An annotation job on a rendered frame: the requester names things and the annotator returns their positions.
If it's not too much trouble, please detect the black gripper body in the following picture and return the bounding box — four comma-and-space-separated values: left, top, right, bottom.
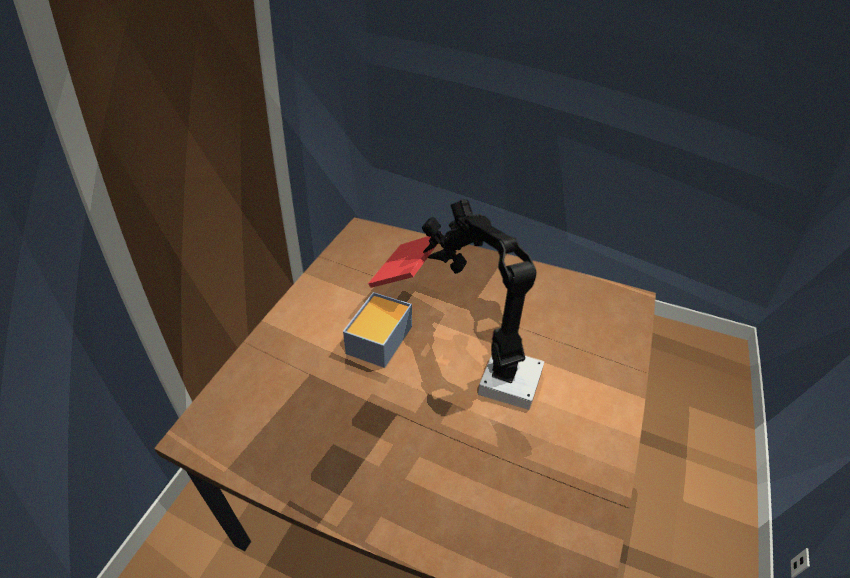
422, 217, 467, 274

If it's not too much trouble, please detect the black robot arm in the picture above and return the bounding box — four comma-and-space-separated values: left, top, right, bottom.
446, 199, 536, 383

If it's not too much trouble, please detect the red box lid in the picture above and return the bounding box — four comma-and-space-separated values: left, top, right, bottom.
368, 236, 435, 288

